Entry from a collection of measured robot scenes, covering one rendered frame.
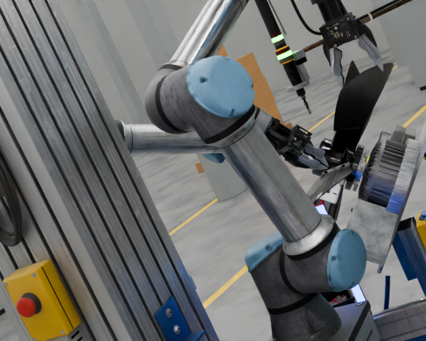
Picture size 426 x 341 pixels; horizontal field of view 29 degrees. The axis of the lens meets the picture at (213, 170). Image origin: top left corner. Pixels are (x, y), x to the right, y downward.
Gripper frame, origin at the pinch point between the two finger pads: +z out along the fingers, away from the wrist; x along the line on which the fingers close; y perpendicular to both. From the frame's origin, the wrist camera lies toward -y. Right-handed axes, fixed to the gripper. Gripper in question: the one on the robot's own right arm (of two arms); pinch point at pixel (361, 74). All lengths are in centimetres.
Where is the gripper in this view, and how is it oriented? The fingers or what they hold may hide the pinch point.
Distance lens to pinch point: 186.3
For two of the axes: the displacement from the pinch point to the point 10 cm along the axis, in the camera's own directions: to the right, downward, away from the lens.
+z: 4.2, 9.0, 1.6
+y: -2.5, 2.8, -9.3
